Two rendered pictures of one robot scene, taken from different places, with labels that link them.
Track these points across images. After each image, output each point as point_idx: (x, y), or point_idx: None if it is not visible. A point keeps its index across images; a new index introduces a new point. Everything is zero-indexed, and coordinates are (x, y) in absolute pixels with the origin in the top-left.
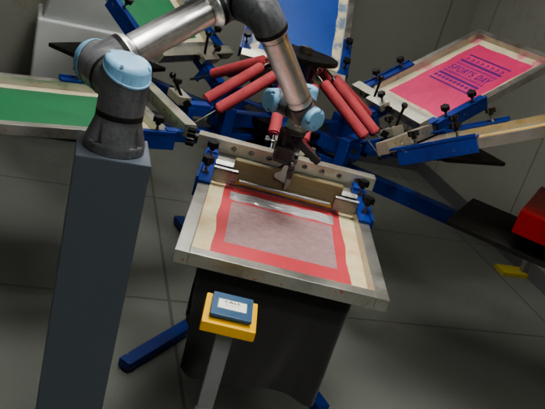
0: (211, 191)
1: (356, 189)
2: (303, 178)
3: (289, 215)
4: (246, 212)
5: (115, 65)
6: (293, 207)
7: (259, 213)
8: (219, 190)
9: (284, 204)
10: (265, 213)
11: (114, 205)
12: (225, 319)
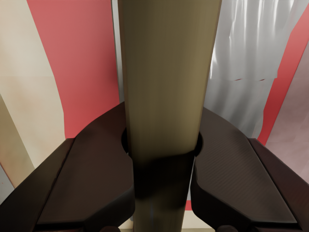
0: (206, 224)
1: None
2: (214, 35)
3: (302, 49)
4: (301, 169)
5: None
6: (236, 33)
7: (306, 142)
8: (192, 215)
9: (229, 73)
10: (303, 127)
11: None
12: None
